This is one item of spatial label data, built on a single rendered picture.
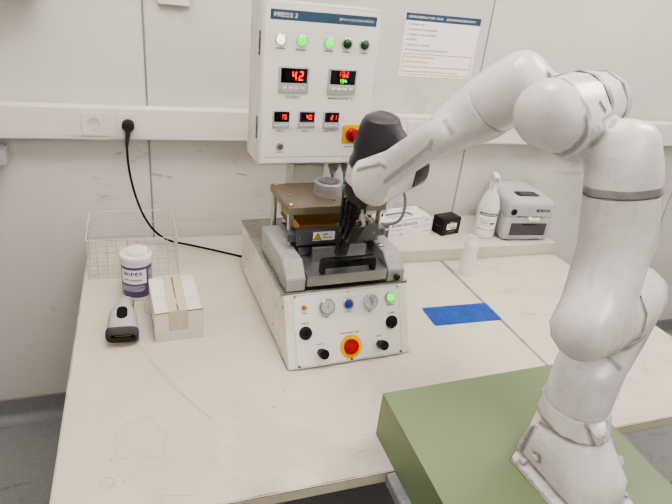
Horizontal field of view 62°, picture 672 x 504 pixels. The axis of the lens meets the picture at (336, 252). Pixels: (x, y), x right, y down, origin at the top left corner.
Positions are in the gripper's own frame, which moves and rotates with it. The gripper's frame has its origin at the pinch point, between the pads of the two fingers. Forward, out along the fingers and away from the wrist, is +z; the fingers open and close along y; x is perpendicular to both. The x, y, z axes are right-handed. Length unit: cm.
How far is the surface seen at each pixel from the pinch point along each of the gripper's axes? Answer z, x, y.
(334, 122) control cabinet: -14.3, 5.2, -33.5
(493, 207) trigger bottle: 23, 78, -35
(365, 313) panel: 12.5, 4.8, 13.4
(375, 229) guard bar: -0.1, 10.8, -4.5
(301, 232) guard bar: -0.7, -10.0, -4.6
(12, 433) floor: 119, -96, -27
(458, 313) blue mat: 26, 42, 8
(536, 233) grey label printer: 31, 97, -27
